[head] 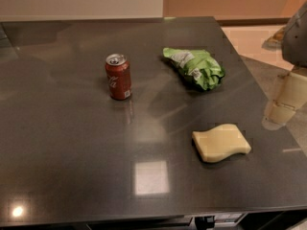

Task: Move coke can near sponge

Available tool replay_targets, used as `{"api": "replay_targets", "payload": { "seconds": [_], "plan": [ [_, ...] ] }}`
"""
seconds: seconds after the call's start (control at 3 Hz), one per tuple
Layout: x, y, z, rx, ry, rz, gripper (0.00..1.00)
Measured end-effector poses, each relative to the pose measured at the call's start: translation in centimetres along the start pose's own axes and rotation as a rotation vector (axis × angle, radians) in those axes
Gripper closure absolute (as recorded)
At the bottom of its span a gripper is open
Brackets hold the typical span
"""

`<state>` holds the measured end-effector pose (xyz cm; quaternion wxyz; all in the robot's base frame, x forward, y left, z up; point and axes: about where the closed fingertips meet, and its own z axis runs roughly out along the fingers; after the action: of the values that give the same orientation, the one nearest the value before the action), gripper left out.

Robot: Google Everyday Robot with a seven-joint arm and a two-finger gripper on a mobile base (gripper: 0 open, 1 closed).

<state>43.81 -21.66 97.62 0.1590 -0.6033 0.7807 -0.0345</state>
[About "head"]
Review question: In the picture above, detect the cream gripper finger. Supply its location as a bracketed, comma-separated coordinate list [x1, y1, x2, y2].
[262, 66, 307, 130]

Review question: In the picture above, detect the red coke can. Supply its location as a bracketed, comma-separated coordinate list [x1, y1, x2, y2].
[105, 54, 131, 100]

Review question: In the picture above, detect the yellow sponge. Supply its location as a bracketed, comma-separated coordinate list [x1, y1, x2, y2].
[192, 124, 251, 163]

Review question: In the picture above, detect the green chip bag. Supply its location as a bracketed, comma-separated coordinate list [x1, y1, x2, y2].
[163, 48, 225, 91]

